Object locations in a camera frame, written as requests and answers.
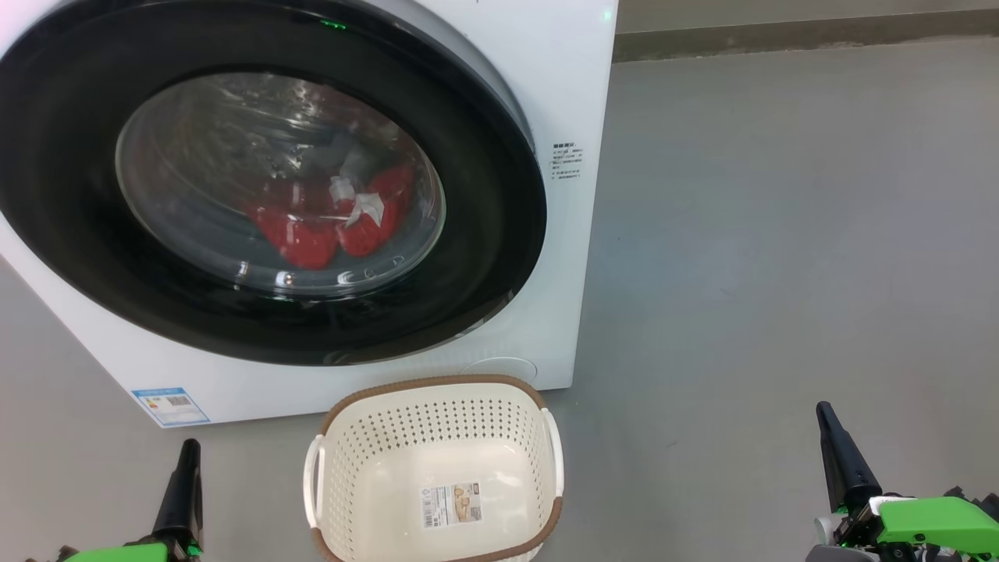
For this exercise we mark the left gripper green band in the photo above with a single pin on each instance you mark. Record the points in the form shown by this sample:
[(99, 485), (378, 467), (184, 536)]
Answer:
[(117, 555)]

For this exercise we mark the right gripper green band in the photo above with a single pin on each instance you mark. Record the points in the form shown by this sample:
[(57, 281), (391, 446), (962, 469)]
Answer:
[(936, 523)]

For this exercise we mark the red and white garment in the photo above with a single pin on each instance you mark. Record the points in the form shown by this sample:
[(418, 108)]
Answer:
[(312, 242)]

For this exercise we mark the black round washer door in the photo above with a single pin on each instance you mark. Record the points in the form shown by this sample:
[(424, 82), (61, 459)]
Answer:
[(62, 156)]

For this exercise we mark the cream laundry basket brown rim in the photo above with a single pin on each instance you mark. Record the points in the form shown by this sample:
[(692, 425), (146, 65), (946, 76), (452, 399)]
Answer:
[(406, 437)]

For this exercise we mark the printed label sticker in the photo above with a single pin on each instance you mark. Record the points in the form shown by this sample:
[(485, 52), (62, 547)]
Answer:
[(451, 506)]

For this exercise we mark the white front-load washing machine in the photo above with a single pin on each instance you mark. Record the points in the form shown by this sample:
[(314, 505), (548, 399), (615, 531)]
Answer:
[(570, 94)]

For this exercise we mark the blue energy label sticker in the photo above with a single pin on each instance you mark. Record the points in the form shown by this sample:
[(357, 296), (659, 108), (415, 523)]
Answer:
[(172, 406)]

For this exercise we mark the round white filter cover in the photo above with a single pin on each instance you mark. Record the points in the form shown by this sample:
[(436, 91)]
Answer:
[(499, 371)]

